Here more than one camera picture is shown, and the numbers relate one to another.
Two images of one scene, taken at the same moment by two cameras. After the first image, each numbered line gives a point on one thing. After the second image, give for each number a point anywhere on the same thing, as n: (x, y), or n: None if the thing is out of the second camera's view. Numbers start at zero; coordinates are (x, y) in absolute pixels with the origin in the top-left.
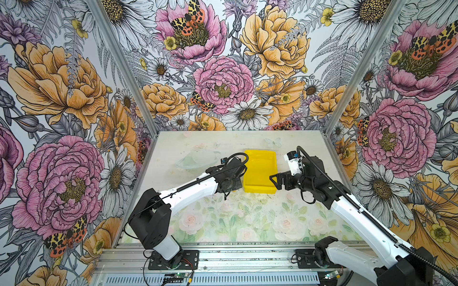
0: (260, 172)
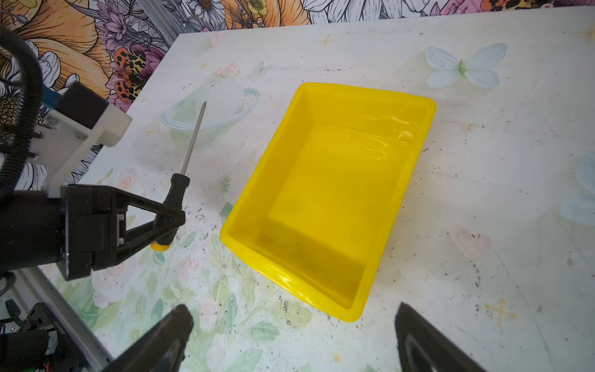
0: (314, 210)
